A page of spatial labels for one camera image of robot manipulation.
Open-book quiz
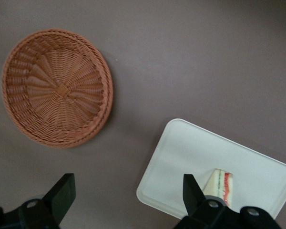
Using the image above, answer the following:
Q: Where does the triangular sandwich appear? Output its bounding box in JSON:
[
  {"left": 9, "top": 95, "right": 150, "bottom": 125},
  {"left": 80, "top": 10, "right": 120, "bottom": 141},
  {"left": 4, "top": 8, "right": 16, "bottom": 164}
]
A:
[{"left": 203, "top": 168, "right": 235, "bottom": 207}]

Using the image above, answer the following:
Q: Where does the brown round wicker basket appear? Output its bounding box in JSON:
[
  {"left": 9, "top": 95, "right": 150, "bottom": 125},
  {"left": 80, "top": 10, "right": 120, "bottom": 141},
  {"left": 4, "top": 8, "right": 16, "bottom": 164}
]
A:
[{"left": 1, "top": 28, "right": 114, "bottom": 149}]

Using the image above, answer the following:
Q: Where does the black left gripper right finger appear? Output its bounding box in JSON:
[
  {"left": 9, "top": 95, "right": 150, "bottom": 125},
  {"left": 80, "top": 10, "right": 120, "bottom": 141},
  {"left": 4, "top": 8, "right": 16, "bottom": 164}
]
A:
[{"left": 174, "top": 174, "right": 283, "bottom": 229}]

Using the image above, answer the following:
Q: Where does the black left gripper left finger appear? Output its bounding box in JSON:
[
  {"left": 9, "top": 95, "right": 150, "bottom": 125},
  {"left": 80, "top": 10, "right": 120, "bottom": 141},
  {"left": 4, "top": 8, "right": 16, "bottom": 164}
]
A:
[{"left": 0, "top": 173, "right": 76, "bottom": 229}]

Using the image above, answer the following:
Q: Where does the cream plastic tray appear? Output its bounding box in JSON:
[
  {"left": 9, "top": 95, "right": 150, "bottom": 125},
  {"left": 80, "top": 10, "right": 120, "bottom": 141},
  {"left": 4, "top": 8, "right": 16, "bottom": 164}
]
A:
[{"left": 136, "top": 118, "right": 286, "bottom": 220}]

